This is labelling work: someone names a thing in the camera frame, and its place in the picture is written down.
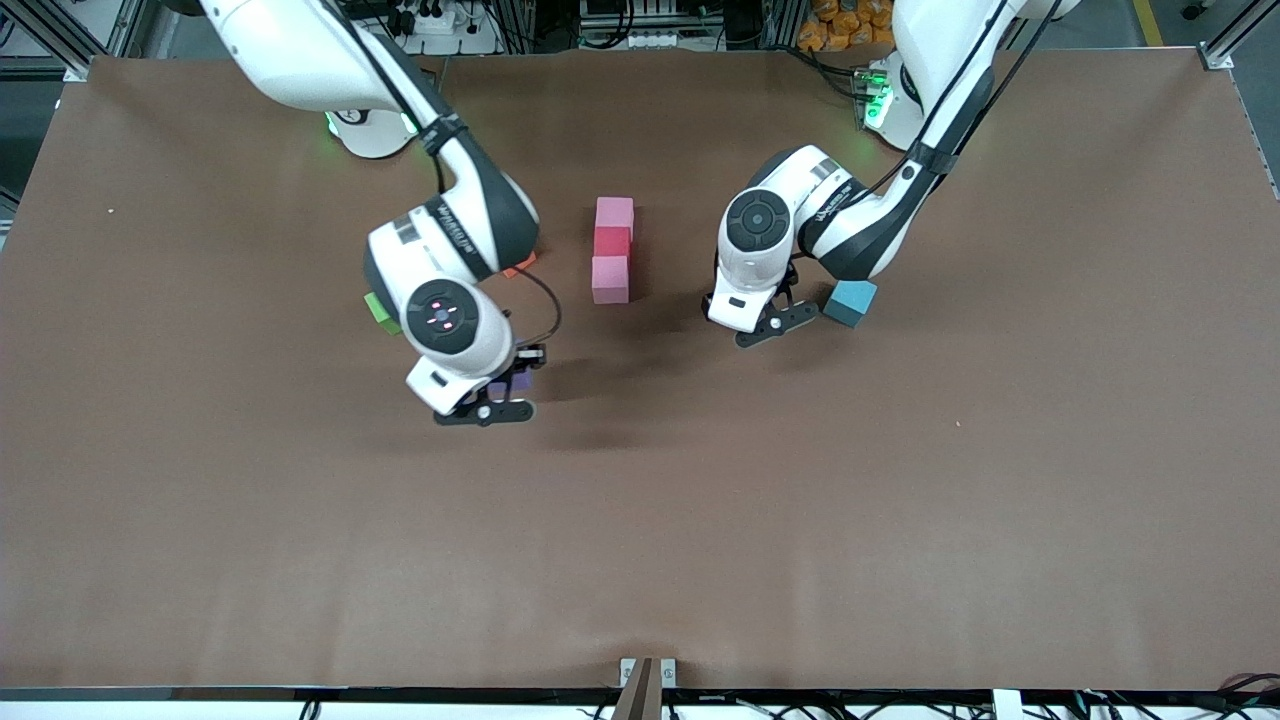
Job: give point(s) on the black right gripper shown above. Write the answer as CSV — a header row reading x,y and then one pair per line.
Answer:
x,y
527,358

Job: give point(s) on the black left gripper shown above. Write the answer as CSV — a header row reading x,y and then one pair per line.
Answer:
x,y
789,281

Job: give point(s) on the purple foam cube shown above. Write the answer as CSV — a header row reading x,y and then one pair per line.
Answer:
x,y
497,388

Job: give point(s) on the pink foam cube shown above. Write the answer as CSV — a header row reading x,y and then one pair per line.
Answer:
x,y
615,212
610,278

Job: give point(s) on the red foam cube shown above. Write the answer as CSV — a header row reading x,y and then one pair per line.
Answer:
x,y
612,242

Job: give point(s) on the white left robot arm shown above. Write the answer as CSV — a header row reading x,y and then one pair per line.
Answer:
x,y
950,60

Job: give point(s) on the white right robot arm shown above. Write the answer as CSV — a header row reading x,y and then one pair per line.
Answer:
x,y
300,60

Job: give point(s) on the light blue foam cube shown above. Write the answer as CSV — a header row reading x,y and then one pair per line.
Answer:
x,y
852,305

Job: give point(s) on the orange foam cube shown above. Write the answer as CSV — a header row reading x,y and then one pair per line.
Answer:
x,y
522,268

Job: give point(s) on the green foam cube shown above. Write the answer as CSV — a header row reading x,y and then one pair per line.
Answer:
x,y
378,312

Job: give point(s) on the brown table cover sheet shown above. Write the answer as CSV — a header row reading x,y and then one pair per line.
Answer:
x,y
640,550

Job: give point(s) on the bag of orange items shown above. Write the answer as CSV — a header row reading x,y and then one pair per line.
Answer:
x,y
850,25

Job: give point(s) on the white equipment rack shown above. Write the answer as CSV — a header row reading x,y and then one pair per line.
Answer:
x,y
630,40

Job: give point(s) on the white power strip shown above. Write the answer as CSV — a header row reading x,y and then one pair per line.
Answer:
x,y
445,25

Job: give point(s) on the small white box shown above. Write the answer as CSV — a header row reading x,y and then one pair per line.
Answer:
x,y
1008,705

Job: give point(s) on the metal bracket with brown wedge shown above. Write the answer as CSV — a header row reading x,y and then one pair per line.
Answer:
x,y
640,690

